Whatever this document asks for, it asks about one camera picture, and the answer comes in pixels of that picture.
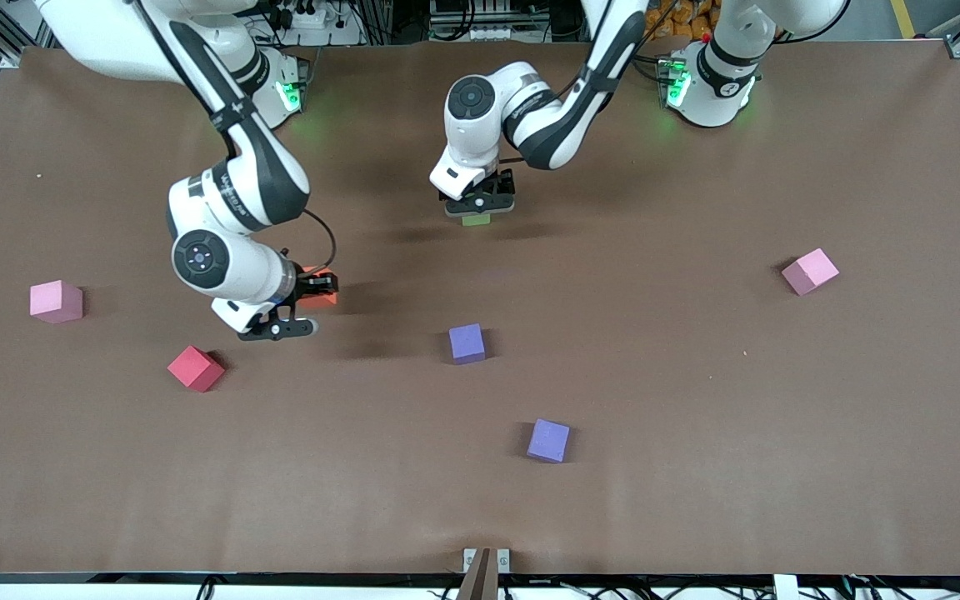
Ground orange foam cube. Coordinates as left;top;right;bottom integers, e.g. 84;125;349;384
298;266;340;312

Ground purple foam cube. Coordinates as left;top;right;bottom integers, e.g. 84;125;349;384
527;418;572;464
448;323;487;366

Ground pink foam cube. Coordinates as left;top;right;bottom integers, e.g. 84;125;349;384
782;248;840;297
30;280;84;324

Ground red foam cube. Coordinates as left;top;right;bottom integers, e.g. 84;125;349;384
167;345;227;393

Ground white power strip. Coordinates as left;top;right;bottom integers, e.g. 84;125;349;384
267;0;364;47

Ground orange snack bags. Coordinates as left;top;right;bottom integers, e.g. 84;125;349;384
645;0;718;40

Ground brown table mat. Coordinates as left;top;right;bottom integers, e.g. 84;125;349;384
0;40;960;578

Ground aluminium camera post with bracket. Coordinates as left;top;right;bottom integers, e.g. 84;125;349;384
457;547;511;600

